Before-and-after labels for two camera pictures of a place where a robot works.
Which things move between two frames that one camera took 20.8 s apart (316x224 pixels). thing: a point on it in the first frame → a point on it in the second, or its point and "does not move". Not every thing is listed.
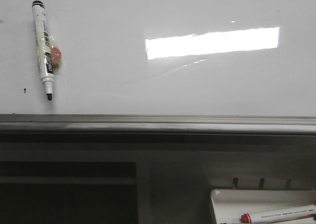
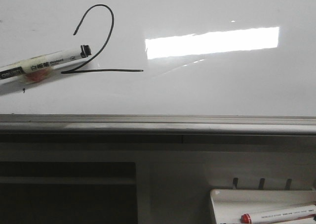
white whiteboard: [221, 60] does not move
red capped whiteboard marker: [279, 214] does not move
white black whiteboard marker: [50, 54] → [38, 68]
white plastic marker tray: [228, 205] does not move
